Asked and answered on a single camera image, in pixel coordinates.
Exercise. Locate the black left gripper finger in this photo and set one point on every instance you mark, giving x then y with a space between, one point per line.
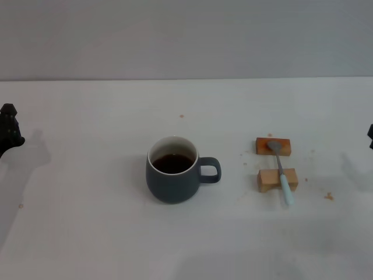
10 131

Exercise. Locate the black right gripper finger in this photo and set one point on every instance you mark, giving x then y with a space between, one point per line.
371 137

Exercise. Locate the dark grey ceramic coffee mug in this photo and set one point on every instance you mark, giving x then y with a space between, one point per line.
172 186

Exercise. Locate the orange-stained wooden block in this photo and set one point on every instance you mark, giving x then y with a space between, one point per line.
285 148

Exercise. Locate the pale notched wooden block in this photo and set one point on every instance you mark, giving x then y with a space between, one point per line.
268 179

